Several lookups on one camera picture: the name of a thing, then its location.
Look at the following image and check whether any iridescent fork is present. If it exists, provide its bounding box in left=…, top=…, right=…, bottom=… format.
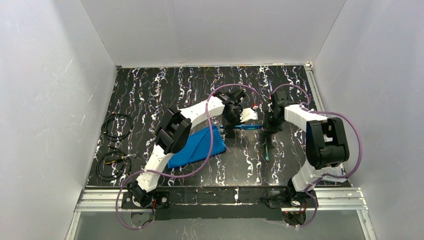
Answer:
left=264, top=138, right=270, bottom=162

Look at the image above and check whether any blue cloth napkin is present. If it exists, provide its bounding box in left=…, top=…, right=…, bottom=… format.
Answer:
left=167, top=125, right=227, bottom=169

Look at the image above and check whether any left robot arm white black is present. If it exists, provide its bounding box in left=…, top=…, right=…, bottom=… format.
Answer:
left=126, top=90, right=258, bottom=208

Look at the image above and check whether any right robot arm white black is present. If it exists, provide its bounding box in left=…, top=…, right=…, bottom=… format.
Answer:
left=263, top=90, right=350, bottom=201

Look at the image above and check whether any clear plastic organizer box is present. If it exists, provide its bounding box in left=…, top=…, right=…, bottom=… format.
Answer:
left=323, top=164, right=347, bottom=183

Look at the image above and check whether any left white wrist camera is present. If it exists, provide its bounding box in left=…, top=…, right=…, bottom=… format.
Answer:
left=239, top=108, right=258, bottom=123

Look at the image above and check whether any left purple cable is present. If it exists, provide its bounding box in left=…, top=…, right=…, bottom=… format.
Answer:
left=115, top=83, right=264, bottom=231

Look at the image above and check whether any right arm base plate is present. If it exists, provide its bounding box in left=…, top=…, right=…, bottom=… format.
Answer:
left=259, top=187, right=317, bottom=227

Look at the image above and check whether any aluminium frame rail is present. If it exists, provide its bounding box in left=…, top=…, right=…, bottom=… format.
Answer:
left=66, top=186, right=376, bottom=240

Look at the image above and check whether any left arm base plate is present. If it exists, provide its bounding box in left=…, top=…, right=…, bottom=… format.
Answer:
left=120, top=188, right=171, bottom=210

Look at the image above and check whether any black coiled cable lower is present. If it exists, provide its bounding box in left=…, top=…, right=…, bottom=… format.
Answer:
left=95, top=150, right=137, bottom=182

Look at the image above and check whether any black coiled cable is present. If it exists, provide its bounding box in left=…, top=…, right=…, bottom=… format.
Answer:
left=95, top=150, right=137, bottom=182
left=100, top=113, right=135, bottom=143

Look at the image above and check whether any black coiled cable upper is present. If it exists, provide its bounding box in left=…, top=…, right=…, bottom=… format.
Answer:
left=100, top=113, right=135, bottom=143

